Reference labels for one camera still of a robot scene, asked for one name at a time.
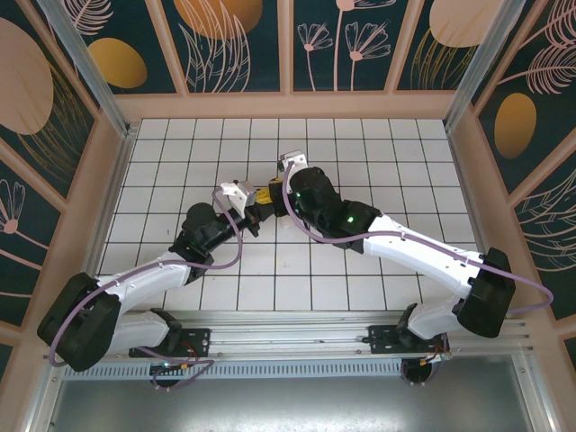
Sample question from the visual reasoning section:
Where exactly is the grey metal sheet panel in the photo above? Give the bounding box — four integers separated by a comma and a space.
26, 377, 554, 432

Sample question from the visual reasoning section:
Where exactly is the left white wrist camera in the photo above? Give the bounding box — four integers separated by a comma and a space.
220, 179, 258, 213

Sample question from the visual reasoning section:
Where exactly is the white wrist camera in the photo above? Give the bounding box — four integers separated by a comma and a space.
277, 150, 309, 173
220, 179, 258, 213

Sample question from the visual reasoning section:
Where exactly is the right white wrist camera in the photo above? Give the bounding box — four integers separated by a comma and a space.
277, 150, 309, 173

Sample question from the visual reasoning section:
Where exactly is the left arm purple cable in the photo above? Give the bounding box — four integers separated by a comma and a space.
48, 188, 244, 391

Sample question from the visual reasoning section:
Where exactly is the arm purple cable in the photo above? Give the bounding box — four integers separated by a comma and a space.
283, 161, 554, 361
48, 188, 244, 391

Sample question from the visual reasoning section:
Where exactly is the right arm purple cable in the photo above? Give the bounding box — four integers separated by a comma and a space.
283, 161, 554, 361

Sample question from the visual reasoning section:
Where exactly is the aluminium side rail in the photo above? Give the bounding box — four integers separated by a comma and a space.
447, 130, 512, 319
70, 130, 139, 326

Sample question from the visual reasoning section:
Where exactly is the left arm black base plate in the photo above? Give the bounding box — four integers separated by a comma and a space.
129, 328, 212, 359

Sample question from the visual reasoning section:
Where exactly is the aluminium mounting rail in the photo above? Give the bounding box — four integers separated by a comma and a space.
42, 309, 536, 361

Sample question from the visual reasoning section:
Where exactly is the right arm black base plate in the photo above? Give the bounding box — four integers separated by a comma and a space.
367, 324, 451, 355

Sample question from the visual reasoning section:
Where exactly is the perforated metal cable tray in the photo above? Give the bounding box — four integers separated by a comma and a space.
62, 359, 406, 380

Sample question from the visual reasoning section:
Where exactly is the aluminium frame post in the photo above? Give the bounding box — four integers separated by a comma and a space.
38, 0, 140, 139
443, 0, 527, 134

